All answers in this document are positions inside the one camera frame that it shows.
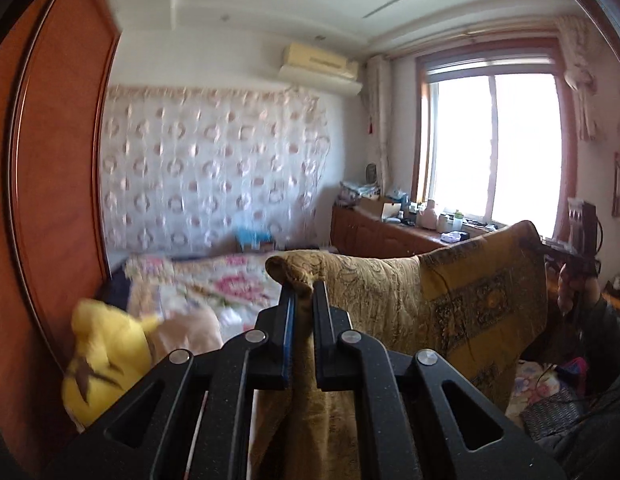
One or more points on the white crumpled cloth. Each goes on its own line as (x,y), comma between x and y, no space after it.
(453,237)

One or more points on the circle-patterned sheer curtain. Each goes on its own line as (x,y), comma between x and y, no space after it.
(210,170)

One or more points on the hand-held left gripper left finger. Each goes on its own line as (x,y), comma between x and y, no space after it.
(289,340)

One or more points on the stack of folded cloths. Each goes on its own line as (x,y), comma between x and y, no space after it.
(357,192)

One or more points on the floral window curtain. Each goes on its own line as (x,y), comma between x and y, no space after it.
(580,70)
(377,120)

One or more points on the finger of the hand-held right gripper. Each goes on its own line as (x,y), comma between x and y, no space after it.
(549,249)

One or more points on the navy bed blanket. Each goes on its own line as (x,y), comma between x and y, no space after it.
(117,285)

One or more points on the blue tissue pack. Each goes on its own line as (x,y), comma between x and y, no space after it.
(252,240)

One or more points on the low wooden cabinet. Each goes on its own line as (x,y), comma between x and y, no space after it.
(370,235)

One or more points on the wooden headboard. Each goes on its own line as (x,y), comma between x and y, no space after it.
(55,160)

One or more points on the white bottle with green cap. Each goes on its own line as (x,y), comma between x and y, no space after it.
(457,221)

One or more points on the framed wall picture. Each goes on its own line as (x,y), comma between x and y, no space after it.
(618,185)

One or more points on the wall air conditioner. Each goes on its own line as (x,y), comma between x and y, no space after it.
(317,67)

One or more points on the floral bed sheet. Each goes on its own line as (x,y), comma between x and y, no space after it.
(215,285)

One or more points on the golden patterned garment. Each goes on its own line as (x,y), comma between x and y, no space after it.
(390,300)

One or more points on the pink thermos jug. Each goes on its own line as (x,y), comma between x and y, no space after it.
(427,216)

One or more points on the dark tall appliance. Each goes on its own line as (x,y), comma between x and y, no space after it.
(582,225)

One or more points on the wooden-framed window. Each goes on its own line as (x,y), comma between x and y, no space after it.
(490,145)

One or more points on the yellow plush toy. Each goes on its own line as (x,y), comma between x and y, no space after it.
(105,355)

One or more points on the cardboard box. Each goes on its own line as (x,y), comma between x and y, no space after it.
(377,207)

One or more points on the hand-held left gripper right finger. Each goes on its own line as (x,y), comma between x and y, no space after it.
(322,330)

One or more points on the dark round ornament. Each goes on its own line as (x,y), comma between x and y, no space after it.
(372,172)

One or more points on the person's right forearm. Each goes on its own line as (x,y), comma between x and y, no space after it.
(607,330)

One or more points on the small teapot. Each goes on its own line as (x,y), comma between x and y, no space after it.
(617,285)

